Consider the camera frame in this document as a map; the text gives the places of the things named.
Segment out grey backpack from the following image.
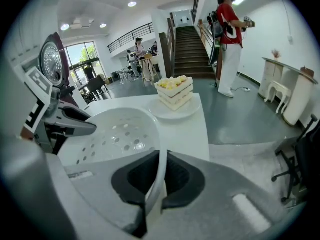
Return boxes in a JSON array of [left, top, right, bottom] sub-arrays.
[[206, 10, 225, 66]]

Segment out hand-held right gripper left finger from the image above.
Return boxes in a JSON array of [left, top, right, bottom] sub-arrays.
[[111, 150, 161, 206]]

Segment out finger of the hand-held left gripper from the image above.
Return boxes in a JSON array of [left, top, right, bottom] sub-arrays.
[[63, 107, 92, 122], [59, 120, 97, 137]]

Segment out black balcony railing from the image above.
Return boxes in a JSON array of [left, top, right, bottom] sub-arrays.
[[107, 22, 155, 54]]

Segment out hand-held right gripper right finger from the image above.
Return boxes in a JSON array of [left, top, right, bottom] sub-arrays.
[[161, 150, 206, 209]]

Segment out light wooden round table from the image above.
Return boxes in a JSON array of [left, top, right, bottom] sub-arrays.
[[138, 54, 161, 86]]

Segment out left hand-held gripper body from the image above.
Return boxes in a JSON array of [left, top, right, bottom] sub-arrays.
[[23, 67, 68, 155]]

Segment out maroon rice cooker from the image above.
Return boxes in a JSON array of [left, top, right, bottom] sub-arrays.
[[19, 32, 81, 141]]

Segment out brown box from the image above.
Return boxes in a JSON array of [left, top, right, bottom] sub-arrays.
[[300, 66, 315, 79]]

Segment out white round plate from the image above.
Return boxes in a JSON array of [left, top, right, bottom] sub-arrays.
[[148, 93, 201, 121]]

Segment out black dining chair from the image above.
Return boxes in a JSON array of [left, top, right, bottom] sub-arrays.
[[84, 74, 111, 103]]

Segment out white vanity desk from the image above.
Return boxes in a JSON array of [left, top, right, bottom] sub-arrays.
[[258, 56, 320, 127]]

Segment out white carved stool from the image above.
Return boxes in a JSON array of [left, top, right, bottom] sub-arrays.
[[264, 80, 292, 115]]

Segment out black office chair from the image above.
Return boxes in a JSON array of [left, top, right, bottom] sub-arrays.
[[271, 113, 320, 205]]

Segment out wooden newel post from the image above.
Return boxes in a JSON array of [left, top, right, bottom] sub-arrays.
[[198, 19, 205, 45]]

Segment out white perforated steamer tray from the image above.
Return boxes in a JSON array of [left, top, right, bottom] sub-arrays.
[[58, 107, 169, 215]]

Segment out dark wooden staircase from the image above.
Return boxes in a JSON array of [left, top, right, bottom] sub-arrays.
[[173, 25, 217, 80]]

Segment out layered cream cake slice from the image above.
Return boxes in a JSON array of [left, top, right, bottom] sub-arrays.
[[154, 75, 195, 112]]

